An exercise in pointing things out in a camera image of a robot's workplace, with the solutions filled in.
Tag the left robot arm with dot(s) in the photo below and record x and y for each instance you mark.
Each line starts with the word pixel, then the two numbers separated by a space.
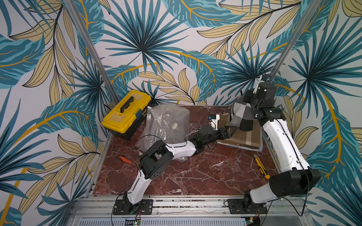
pixel 158 157

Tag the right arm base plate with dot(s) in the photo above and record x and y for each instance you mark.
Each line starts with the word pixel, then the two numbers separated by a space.
pixel 240 206

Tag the yellow black toolbox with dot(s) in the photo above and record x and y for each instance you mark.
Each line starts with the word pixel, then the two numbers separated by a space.
pixel 127 116

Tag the olive tan plaid blanket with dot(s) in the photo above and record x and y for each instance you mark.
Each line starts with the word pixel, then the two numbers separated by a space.
pixel 251 138

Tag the yellow utility knife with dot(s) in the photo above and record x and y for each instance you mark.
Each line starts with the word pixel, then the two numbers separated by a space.
pixel 262 169

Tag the clear plastic vacuum bag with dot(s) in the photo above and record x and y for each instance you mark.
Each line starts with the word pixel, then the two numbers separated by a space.
pixel 159 126

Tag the left aluminium corner post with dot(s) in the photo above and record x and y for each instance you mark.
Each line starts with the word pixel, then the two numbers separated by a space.
pixel 77 20

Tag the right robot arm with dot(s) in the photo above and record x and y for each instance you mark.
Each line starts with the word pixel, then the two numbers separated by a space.
pixel 296 177

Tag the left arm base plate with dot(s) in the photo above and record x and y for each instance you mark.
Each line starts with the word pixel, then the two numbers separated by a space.
pixel 123 207

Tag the aluminium front rail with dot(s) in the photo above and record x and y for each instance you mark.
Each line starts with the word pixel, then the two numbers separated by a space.
pixel 188 210

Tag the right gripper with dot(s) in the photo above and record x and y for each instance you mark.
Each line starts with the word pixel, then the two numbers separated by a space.
pixel 251 113

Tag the light plaid blanket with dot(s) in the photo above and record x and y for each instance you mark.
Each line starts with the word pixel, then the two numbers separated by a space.
pixel 255 149

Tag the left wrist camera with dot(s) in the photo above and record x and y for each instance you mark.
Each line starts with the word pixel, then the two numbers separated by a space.
pixel 213 120

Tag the right aluminium corner post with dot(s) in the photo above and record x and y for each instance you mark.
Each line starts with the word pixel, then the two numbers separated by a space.
pixel 305 18

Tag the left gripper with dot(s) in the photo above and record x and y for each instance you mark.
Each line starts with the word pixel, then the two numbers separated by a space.
pixel 223 135

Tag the orange handled pliers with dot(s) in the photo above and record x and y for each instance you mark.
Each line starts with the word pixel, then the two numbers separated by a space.
pixel 125 160

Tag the aluminium corner post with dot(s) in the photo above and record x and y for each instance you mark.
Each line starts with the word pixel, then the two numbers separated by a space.
pixel 305 18
pixel 77 20

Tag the white vacuum valve cap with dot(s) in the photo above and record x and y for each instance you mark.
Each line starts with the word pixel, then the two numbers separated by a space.
pixel 175 126

